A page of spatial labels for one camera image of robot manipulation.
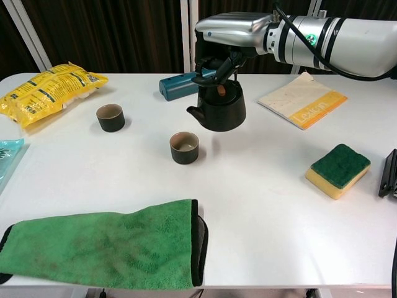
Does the teal long plastic case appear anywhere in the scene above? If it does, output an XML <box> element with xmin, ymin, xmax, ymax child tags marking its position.
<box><xmin>159</xmin><ymin>70</ymin><xmax>218</xmax><ymax>102</ymax></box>

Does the cream and yellow booklet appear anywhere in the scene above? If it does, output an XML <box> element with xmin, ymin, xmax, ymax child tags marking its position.
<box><xmin>257</xmin><ymin>70</ymin><xmax>348</xmax><ymax>131</ymax></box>

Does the green microfiber towel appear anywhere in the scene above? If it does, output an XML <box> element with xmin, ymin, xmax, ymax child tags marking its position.
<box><xmin>0</xmin><ymin>198</ymin><xmax>209</xmax><ymax>290</ymax></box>

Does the yellow snack bag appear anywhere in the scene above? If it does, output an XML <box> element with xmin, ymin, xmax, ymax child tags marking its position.
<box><xmin>0</xmin><ymin>61</ymin><xmax>109</xmax><ymax>130</ymax></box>

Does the light blue snack pouch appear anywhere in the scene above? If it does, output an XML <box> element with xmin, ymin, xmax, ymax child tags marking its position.
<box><xmin>0</xmin><ymin>138</ymin><xmax>25</xmax><ymax>193</ymax></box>

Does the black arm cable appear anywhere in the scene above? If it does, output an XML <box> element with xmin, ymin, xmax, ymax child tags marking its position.
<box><xmin>272</xmin><ymin>2</ymin><xmax>397</xmax><ymax>82</ymax></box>

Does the black teapot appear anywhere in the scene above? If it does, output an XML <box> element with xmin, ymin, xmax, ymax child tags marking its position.
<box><xmin>185</xmin><ymin>57</ymin><xmax>248</xmax><ymax>133</ymax></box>

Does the dark ceramic teacup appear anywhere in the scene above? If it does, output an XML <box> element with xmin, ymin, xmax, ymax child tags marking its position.
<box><xmin>169</xmin><ymin>131</ymin><xmax>200</xmax><ymax>165</ymax></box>
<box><xmin>96</xmin><ymin>104</ymin><xmax>126</xmax><ymax>133</ymax></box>

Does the black clip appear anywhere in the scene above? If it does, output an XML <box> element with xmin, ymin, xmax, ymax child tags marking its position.
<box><xmin>378</xmin><ymin>148</ymin><xmax>397</xmax><ymax>199</ymax></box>

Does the green and yellow sponge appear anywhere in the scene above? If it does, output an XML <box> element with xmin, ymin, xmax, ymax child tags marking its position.
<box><xmin>305</xmin><ymin>143</ymin><xmax>372</xmax><ymax>201</ymax></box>

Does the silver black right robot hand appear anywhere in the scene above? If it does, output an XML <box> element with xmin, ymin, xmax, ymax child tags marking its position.
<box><xmin>194</xmin><ymin>11</ymin><xmax>276</xmax><ymax>86</ymax></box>

